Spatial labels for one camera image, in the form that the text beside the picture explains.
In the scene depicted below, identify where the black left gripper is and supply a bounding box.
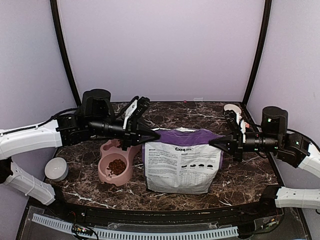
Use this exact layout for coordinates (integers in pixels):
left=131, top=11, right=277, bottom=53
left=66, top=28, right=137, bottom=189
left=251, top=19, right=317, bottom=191
left=88, top=116, right=161, bottom=151

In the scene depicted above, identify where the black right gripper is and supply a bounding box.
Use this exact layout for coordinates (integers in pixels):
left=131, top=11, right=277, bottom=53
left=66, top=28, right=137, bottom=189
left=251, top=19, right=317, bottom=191
left=209, top=127, right=281, bottom=162

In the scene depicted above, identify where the purple white pet food bag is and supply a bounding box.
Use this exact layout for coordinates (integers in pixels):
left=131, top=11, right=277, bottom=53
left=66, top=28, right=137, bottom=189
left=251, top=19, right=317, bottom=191
left=142, top=127, right=223, bottom=195

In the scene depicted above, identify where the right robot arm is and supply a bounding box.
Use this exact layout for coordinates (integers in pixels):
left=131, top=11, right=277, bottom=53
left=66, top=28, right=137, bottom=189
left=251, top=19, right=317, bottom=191
left=208, top=132, right=320, bottom=217

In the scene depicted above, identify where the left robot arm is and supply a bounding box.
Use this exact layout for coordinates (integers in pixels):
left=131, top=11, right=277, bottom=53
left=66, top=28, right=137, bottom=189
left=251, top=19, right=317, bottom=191
left=0, top=113, right=160, bottom=218

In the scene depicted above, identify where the pink double pet bowl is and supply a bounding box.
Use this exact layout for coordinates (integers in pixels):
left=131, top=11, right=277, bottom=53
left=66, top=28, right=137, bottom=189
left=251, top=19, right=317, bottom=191
left=97, top=139, right=142, bottom=187

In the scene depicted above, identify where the black white dotted cup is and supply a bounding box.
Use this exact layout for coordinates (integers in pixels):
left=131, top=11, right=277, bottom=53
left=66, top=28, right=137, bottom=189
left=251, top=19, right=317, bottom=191
left=223, top=103, right=242, bottom=115

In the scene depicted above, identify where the white grey ceramic bowl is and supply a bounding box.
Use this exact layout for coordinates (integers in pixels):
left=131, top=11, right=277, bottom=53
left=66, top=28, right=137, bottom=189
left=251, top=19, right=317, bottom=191
left=44, top=157, right=69, bottom=182

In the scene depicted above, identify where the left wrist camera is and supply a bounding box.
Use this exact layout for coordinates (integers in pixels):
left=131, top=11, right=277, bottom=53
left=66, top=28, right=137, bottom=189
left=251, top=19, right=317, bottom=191
left=79, top=88, right=151, bottom=126

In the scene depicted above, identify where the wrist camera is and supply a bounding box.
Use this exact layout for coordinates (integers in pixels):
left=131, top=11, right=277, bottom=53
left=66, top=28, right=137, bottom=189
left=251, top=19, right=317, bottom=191
left=223, top=105, right=289, bottom=141
left=79, top=88, right=151, bottom=126

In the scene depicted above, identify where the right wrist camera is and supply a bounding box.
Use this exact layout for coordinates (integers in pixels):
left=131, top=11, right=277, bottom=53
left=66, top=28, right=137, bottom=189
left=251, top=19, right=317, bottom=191
left=223, top=105, right=289, bottom=141

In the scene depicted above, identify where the black front table rail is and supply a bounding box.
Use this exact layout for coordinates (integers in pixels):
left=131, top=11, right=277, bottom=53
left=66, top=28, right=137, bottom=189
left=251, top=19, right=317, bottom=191
left=45, top=200, right=285, bottom=226

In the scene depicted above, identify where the grey slotted cable duct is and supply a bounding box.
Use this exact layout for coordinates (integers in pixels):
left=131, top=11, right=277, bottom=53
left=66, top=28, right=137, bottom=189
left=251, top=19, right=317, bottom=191
left=31, top=213, right=239, bottom=240

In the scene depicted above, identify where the black left frame post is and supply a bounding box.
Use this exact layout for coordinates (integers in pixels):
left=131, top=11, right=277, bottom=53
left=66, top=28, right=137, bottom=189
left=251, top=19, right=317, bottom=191
left=49, top=0, right=81, bottom=107

